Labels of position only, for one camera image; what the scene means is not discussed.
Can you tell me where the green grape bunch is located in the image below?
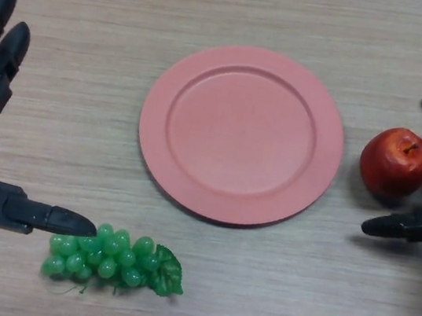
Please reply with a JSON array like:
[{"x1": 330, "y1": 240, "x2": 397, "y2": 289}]
[{"x1": 36, "y1": 214, "x2": 192, "y2": 313}]

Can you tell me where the pink round plate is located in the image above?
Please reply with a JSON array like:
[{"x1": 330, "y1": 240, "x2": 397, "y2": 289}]
[{"x1": 126, "y1": 31, "x2": 357, "y2": 243}]

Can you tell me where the red apple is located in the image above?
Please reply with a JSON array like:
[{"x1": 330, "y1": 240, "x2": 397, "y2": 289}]
[{"x1": 354, "y1": 123, "x2": 422, "y2": 204}]

